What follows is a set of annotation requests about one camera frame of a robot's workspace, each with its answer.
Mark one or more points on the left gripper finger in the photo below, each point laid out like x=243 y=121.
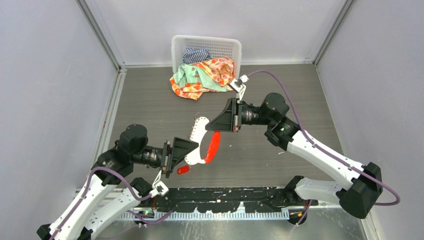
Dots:
x=182 y=147
x=176 y=158

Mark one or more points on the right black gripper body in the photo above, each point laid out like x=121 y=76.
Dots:
x=238 y=117

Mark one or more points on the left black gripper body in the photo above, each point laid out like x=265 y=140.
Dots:
x=166 y=161

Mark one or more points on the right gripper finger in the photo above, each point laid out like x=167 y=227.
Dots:
x=226 y=116
x=219 y=126

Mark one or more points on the key with red tag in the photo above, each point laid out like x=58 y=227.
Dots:
x=184 y=169

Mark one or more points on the metal keyring holder red handle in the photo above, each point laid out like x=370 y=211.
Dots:
x=208 y=143

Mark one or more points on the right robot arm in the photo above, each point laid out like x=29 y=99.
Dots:
x=351 y=186

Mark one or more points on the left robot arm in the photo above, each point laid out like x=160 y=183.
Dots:
x=109 y=171

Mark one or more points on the orange floral cloth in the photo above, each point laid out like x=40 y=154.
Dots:
x=223 y=66

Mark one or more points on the mint green cloth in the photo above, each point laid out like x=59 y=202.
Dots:
x=196 y=78

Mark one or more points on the white plastic laundry basket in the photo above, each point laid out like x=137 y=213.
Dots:
x=218 y=47

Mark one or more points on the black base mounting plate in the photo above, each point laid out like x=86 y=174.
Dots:
x=268 y=199

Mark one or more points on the blue striped cloth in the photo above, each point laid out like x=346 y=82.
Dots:
x=196 y=55

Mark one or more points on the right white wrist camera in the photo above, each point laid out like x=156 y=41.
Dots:
x=239 y=86

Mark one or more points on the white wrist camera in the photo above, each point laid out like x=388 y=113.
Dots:
x=239 y=86
x=158 y=186

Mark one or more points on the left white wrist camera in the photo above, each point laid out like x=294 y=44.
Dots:
x=158 y=186

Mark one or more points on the white slotted cable duct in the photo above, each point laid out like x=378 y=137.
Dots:
x=228 y=216

